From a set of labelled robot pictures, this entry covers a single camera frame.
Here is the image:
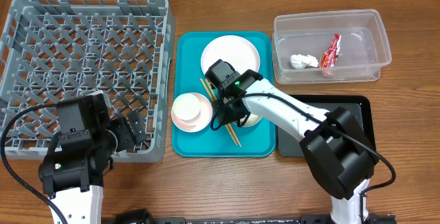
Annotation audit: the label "grey round bowl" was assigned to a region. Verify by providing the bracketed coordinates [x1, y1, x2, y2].
[235, 113, 262, 127]

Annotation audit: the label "wooden chopstick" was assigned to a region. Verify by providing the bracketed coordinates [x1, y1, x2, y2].
[199, 78, 239, 147]
[204, 79, 241, 146]

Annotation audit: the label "small pink plate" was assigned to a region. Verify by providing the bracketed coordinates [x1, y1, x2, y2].
[171, 93, 212, 133]

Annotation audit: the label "white plastic cup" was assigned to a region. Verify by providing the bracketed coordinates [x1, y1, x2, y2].
[173, 93, 200, 121]

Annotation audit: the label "clear plastic wrap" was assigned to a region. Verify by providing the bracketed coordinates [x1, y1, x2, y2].
[289, 54, 319, 69]

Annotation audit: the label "red snack wrapper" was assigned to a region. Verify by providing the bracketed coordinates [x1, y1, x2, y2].
[318, 34, 341, 77]

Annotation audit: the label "white rice pile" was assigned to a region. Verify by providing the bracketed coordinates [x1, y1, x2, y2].
[245, 114, 260, 126]

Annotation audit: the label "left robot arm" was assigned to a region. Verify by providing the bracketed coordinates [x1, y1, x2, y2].
[38, 91, 146, 223]

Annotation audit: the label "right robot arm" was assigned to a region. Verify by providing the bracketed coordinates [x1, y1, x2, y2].
[205, 59, 378, 223]

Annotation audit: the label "clear plastic waste bin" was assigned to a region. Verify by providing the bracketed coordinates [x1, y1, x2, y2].
[272, 9, 392, 85]

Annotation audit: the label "teal plastic serving tray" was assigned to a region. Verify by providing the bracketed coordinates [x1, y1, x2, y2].
[171, 31, 276, 157]

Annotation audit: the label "large white round plate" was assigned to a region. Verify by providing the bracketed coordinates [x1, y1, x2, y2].
[201, 35, 261, 74]

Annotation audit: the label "grey plastic dish rack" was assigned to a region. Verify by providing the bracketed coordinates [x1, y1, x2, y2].
[1, 0, 175, 163]

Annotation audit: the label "black plastic tray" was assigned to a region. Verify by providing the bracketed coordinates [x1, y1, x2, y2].
[276, 95, 375, 158]

